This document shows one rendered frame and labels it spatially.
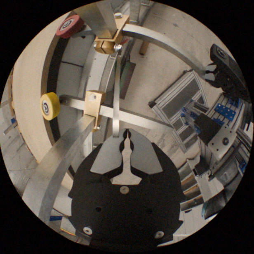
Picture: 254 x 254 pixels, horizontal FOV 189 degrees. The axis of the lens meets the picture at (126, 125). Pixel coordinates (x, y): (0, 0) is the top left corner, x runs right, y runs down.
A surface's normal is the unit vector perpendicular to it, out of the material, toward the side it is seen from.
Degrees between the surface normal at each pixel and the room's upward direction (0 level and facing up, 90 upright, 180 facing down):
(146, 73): 0
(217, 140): 90
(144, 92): 0
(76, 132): 90
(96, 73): 0
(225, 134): 90
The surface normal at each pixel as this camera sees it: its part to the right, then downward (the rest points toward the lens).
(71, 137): 0.29, -0.83
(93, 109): -0.03, 0.48
